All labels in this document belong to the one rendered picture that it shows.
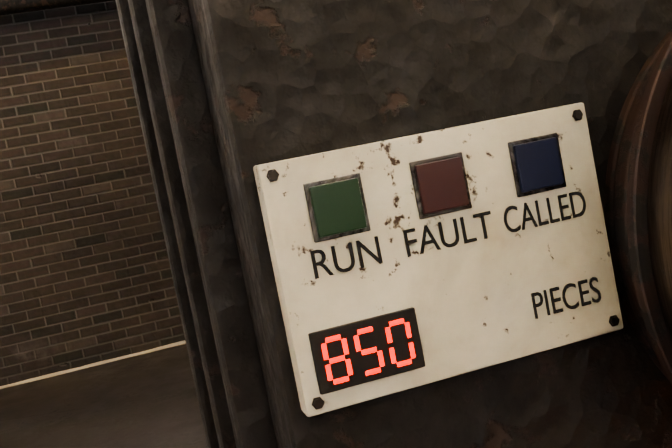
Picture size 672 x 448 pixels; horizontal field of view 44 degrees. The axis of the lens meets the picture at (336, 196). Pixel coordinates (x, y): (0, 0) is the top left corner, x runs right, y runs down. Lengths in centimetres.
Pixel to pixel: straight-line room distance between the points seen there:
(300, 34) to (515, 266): 23
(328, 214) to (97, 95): 603
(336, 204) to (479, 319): 14
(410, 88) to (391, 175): 7
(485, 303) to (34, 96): 607
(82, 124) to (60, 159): 31
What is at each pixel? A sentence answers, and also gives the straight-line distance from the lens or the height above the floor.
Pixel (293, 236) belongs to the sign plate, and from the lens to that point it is 57.
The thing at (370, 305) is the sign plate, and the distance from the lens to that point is 59.
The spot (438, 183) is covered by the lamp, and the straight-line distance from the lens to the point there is 60.
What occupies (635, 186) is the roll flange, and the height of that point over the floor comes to 118.
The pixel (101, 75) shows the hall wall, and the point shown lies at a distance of 659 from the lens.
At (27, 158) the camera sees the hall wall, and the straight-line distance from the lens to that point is 656.
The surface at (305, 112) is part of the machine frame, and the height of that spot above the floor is 127.
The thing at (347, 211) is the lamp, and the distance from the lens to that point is 58.
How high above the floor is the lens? 124
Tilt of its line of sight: 3 degrees down
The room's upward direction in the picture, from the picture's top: 11 degrees counter-clockwise
